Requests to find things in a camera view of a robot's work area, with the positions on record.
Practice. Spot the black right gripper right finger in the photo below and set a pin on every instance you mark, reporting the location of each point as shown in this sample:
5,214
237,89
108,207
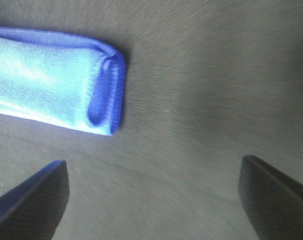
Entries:
273,201

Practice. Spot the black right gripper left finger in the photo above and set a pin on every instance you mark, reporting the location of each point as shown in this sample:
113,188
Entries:
33,209

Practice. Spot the blue microfibre towel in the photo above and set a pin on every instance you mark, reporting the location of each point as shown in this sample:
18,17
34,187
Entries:
71,81

